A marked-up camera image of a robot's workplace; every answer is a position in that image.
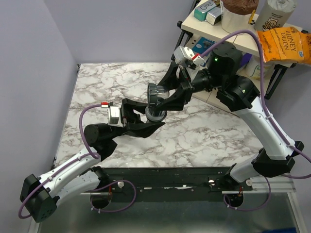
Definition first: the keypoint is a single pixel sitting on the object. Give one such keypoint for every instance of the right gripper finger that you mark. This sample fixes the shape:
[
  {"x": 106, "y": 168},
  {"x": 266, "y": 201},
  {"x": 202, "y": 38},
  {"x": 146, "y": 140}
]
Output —
[
  {"x": 175, "y": 78},
  {"x": 177, "y": 100}
]

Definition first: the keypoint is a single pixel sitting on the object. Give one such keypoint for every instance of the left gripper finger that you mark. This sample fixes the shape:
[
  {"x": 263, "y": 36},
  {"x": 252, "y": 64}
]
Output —
[
  {"x": 130, "y": 106},
  {"x": 143, "y": 130}
]

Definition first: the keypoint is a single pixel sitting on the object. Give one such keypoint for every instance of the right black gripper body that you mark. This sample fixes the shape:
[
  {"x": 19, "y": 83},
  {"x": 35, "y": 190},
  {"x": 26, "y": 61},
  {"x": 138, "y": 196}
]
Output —
[{"x": 203, "y": 80}]

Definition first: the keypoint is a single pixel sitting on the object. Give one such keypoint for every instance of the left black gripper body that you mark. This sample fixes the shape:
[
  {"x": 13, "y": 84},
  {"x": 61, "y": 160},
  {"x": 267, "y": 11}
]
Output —
[{"x": 127, "y": 113}]

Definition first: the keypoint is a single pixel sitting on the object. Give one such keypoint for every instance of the clear plastic pipe fitting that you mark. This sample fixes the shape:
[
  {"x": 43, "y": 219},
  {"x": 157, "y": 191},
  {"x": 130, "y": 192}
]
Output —
[{"x": 156, "y": 94}]

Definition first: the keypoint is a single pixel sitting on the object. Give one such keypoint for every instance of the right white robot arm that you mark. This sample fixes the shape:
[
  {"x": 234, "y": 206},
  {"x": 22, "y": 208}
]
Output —
[{"x": 276, "y": 157}]

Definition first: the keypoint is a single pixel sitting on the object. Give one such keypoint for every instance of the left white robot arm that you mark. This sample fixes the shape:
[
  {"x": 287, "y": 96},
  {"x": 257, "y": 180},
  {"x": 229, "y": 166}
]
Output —
[{"x": 41, "y": 195}]

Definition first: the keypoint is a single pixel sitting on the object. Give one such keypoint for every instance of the cream tiered shelf rack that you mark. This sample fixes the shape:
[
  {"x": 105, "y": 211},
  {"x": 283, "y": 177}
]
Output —
[{"x": 231, "y": 91}]

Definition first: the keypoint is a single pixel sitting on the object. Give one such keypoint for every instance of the blue product box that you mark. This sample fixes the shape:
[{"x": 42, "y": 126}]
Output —
[{"x": 202, "y": 45}]

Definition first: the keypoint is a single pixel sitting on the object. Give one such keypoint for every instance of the purple white carton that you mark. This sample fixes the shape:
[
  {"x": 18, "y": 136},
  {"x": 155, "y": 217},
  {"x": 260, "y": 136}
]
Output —
[{"x": 245, "y": 59}]

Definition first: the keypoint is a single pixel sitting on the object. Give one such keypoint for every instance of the white round container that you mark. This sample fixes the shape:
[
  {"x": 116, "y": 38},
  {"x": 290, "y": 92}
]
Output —
[{"x": 252, "y": 68}]

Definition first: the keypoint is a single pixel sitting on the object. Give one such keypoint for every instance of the silver small box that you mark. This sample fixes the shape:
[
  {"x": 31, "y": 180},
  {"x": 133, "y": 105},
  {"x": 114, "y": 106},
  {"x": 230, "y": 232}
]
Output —
[{"x": 214, "y": 16}]

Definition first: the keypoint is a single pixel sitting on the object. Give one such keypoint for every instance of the teal green box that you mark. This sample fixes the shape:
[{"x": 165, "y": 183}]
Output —
[{"x": 200, "y": 12}]

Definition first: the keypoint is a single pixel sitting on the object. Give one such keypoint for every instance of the white tub brown lid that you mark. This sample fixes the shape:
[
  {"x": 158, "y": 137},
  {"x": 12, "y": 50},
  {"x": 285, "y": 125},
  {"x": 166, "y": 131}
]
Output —
[{"x": 237, "y": 14}]

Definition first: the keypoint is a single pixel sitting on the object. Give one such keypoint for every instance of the orange honey dijon chip bag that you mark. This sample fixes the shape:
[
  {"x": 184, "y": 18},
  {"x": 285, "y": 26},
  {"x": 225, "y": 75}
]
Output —
[{"x": 286, "y": 44}]

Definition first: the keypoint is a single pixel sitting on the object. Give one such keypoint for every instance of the grey cylindrical canister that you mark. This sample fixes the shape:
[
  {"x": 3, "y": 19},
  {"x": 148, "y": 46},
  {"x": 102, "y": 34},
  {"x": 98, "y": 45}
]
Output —
[{"x": 274, "y": 14}]

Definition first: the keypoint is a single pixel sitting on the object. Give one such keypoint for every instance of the aluminium frame rail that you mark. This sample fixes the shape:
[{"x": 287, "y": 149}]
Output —
[{"x": 272, "y": 188}]

